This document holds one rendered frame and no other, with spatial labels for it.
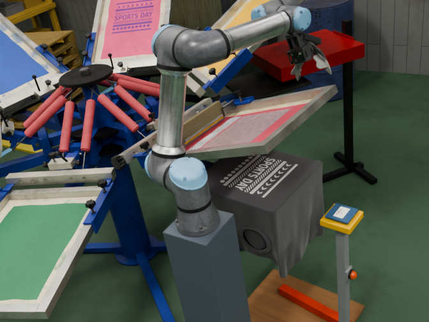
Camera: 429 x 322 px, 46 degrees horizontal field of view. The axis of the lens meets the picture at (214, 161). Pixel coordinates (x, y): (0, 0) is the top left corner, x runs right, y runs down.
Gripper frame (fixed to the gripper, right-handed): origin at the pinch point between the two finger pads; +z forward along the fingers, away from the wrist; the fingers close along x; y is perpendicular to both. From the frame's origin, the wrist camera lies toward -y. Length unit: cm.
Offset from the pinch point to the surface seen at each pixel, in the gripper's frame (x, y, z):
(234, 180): -54, 10, 39
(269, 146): -10.4, 27.1, 15.0
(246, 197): -41, 19, 43
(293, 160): -39, -17, 44
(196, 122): -70, 3, 10
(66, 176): -119, 53, 10
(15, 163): -179, 48, 3
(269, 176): -42, 0, 43
